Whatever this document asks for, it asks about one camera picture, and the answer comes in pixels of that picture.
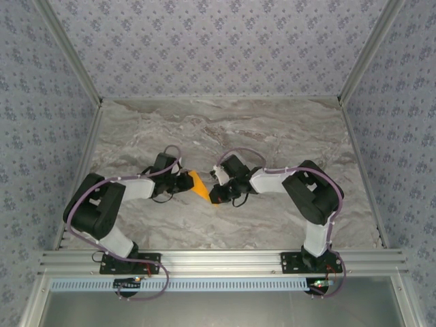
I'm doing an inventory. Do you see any orange paper sheet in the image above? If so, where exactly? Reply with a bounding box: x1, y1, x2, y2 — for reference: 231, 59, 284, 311
188, 170, 224, 208

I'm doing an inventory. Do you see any aluminium mounting beam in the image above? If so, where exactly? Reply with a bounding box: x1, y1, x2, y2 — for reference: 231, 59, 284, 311
37, 248, 409, 277

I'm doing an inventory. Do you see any small black controller board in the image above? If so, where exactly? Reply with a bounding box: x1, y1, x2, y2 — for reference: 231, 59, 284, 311
113, 277, 144, 291
308, 278, 337, 297

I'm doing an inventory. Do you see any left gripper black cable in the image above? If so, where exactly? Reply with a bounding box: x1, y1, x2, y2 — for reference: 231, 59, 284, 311
149, 192, 178, 204

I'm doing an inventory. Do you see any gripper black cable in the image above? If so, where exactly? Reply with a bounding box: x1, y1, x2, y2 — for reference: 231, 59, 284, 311
231, 192, 249, 208
149, 192, 178, 204

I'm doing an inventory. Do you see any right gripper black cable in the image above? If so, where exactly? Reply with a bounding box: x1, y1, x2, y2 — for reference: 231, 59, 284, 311
231, 192, 249, 208

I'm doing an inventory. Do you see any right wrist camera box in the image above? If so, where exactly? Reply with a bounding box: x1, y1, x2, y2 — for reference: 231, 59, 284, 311
210, 154, 250, 185

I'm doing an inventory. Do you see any aluminium table end rail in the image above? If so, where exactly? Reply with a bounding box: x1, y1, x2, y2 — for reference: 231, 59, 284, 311
100, 96, 341, 102

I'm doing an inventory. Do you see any slotted pale cable duct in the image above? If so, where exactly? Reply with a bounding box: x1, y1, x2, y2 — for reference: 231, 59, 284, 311
50, 277, 316, 293

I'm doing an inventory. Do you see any aluminium table side rail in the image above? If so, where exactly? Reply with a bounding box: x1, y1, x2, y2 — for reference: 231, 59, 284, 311
52, 102, 105, 251
339, 97, 392, 249

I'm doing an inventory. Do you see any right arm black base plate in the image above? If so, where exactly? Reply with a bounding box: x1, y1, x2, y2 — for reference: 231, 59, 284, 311
279, 251, 344, 275

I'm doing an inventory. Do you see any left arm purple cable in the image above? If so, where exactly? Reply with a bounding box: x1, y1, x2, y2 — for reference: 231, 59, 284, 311
64, 144, 170, 302

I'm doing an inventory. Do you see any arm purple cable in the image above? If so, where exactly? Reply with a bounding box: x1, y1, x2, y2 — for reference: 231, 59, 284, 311
217, 146, 349, 300
64, 144, 170, 302

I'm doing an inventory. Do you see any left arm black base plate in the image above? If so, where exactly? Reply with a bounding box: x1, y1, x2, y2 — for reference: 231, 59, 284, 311
99, 252, 161, 275

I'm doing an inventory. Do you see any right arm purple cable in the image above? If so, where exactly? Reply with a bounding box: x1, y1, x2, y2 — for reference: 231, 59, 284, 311
217, 146, 349, 300

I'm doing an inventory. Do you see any aluminium frame post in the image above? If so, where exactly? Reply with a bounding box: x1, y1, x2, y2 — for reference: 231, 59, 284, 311
33, 0, 105, 107
337, 0, 407, 103

